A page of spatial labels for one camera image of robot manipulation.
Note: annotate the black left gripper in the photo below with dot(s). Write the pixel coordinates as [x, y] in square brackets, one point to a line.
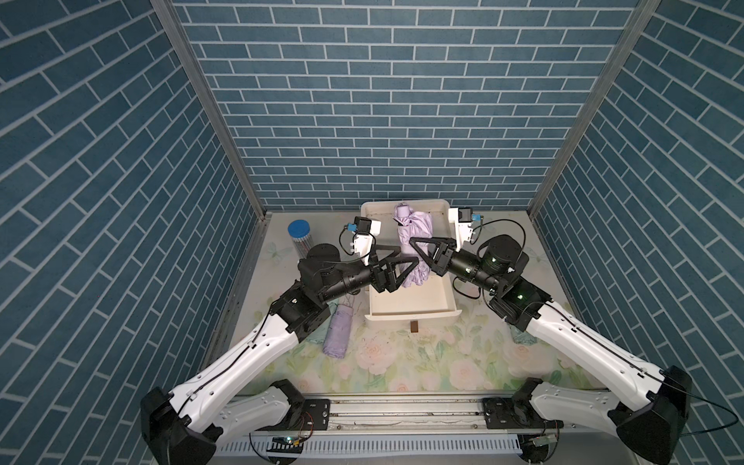
[383, 281]

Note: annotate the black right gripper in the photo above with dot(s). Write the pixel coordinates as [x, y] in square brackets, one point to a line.
[444, 248]

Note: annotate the white pull-out drawer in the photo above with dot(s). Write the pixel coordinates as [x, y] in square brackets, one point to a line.
[434, 299]

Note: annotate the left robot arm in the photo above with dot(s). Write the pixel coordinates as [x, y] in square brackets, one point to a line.
[187, 424]

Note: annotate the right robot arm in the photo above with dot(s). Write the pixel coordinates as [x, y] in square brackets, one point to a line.
[646, 407]

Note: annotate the mint green folded umbrella left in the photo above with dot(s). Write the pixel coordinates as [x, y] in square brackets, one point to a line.
[319, 336]

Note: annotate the mint green folded umbrella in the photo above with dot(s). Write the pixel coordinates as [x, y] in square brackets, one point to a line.
[319, 336]
[522, 338]

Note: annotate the mint green folded umbrella right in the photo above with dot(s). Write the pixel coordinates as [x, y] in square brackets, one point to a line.
[522, 338]

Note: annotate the blue-lid clear straw canister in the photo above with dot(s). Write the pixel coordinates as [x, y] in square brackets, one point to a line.
[300, 234]

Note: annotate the floral table mat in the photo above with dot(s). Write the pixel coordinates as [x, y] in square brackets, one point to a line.
[474, 353]

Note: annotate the green circuit board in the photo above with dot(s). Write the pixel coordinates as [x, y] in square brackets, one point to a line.
[285, 444]

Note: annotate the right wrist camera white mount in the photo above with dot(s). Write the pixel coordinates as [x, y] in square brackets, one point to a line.
[466, 224]

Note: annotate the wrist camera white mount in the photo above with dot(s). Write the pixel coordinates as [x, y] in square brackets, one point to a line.
[359, 237]
[466, 224]

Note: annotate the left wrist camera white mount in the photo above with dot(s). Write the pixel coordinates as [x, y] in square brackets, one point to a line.
[359, 237]

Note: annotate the metal linear rail base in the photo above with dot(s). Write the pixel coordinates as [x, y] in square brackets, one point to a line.
[470, 428]

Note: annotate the metal corner frame post right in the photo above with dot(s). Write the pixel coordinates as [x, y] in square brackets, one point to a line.
[637, 22]

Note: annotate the metal corner frame post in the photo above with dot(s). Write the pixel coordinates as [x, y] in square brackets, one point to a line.
[169, 19]
[637, 22]

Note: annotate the metal corner frame post left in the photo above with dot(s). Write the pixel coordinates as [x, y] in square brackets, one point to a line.
[169, 19]

